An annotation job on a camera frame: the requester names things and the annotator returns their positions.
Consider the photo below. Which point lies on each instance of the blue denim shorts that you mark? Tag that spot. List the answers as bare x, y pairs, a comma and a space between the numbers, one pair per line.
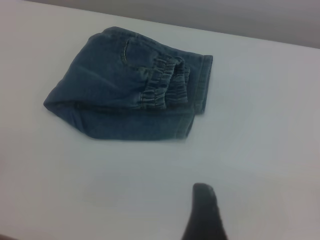
112, 100

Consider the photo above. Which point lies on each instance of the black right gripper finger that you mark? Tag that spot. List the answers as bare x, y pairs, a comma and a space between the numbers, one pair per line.
205, 215

